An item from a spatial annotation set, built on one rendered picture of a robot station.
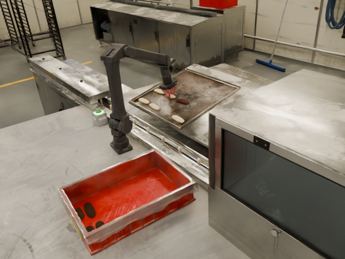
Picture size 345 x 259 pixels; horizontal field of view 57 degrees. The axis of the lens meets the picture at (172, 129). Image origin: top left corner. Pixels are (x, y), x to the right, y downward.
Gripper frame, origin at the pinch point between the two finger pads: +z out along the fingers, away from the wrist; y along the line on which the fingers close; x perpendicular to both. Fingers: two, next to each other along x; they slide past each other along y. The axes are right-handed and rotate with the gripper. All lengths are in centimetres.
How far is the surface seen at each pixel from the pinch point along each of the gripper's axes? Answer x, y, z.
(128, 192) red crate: -37, -71, 0
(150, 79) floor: 215, 160, 115
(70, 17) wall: 655, 311, 100
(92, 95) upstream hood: 46, -27, -5
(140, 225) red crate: -57, -81, -2
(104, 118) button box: 21.9, -37.3, 0.4
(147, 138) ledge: -16.4, -38.2, 1.2
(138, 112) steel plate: 16.7, -15.7, 8.2
